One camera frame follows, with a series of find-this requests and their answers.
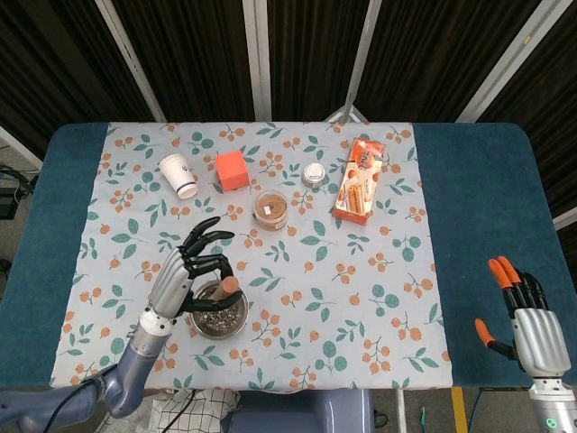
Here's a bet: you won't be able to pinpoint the small round metal tin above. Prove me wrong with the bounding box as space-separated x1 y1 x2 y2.
301 162 327 189

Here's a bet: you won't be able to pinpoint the wooden stick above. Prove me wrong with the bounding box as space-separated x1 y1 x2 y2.
211 277 240 302

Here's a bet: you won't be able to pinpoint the white paper cup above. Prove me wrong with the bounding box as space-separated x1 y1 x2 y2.
158 152 199 200

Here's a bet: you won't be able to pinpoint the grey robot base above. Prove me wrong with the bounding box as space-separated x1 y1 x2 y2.
227 388 375 433

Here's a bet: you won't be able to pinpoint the orange biscuit package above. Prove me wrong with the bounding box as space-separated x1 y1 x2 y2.
332 137 388 226

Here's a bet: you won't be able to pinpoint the orange cube box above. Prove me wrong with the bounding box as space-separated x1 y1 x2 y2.
214 150 252 191

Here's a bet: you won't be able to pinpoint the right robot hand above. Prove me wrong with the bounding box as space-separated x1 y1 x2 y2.
474 255 571 379

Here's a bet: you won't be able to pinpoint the black device with cables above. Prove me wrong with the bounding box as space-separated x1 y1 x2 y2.
0 164 40 222

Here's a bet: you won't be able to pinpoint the checkered cloth bag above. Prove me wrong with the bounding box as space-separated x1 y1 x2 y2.
143 388 243 433

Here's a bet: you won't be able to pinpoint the metal bowl with seeds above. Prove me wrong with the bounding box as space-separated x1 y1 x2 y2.
189 282 251 341

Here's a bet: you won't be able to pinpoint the blue table cover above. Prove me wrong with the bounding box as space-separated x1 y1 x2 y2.
0 121 577 390

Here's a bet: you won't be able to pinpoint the metal tripod stand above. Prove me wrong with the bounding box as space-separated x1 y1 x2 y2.
323 92 371 124

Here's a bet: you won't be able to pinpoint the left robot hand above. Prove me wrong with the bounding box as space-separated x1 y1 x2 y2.
149 216 243 322

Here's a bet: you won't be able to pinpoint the floral tablecloth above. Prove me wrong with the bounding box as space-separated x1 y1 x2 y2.
49 121 453 392

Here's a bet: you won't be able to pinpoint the clear jar with brown powder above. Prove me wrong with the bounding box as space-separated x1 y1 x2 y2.
252 190 289 232

